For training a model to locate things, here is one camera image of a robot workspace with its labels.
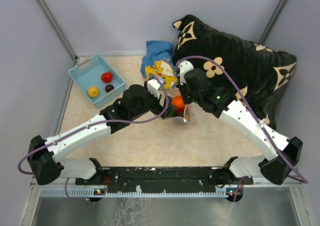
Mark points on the right metal corner post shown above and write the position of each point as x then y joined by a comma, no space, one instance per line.
272,21

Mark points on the blue yellow pikachu cloth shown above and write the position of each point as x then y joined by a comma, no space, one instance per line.
159,61

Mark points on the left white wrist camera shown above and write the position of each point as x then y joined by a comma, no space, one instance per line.
154,86

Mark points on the dark purple toy fruit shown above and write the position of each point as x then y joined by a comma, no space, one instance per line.
108,88

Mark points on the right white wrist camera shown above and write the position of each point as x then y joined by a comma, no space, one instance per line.
181,68

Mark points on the black floral pillow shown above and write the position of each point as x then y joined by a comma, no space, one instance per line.
245,68

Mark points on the left metal corner post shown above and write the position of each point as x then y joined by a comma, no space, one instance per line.
57,29

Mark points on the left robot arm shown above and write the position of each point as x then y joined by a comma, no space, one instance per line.
47,157

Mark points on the orange toy fruit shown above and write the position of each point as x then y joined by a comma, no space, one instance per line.
178,102

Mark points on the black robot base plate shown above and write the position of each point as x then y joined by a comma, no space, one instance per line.
161,179

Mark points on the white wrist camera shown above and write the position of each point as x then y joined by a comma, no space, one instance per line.
181,68
154,86

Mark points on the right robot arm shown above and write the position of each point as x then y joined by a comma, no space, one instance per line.
279,153

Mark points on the blue plastic basket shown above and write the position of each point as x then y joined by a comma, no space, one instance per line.
88,74

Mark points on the metal corner post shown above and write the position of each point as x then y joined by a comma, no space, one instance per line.
272,21
57,29

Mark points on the clear dotted zip top bag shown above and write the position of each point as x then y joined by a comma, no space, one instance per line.
178,116

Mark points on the yellow toy lemon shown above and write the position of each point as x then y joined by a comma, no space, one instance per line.
93,92

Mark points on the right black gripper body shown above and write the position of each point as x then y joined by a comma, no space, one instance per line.
188,96

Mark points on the aluminium frame rail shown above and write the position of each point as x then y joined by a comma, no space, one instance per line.
61,188

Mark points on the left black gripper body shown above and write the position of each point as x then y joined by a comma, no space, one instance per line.
156,107

